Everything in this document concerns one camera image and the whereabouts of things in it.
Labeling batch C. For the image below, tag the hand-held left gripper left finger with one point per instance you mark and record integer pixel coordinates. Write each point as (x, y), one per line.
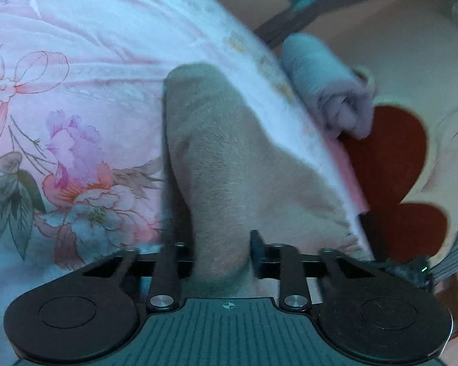
(168, 270)

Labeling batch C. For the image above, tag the grey rolled cloth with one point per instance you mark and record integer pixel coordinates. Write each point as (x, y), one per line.
(324, 84)

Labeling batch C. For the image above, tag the beige pants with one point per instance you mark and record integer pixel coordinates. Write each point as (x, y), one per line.
(221, 167)

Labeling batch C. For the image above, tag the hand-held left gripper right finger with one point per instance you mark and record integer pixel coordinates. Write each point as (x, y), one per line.
(257, 255)

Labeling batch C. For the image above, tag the grey striped rug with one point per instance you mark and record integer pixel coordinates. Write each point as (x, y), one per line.
(456, 251)

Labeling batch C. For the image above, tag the pink floral bed sheet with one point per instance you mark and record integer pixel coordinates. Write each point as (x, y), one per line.
(80, 84)

